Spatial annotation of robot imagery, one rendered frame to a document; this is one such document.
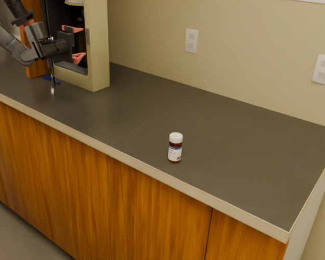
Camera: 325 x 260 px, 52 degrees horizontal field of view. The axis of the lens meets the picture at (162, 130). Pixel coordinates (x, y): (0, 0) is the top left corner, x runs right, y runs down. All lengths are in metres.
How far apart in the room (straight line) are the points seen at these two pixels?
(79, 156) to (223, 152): 0.59
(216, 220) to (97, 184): 0.55
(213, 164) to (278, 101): 0.59
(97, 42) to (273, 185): 0.98
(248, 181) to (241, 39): 0.74
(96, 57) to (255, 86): 0.75
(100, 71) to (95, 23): 0.22
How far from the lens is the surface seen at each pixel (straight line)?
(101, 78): 1.64
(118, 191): 1.31
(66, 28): 1.35
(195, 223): 1.13
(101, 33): 1.59
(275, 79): 1.57
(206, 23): 1.66
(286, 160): 1.22
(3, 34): 1.30
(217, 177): 1.06
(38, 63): 1.86
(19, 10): 1.53
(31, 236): 2.24
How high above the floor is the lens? 1.56
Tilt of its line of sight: 29 degrees down
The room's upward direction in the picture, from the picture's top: 3 degrees clockwise
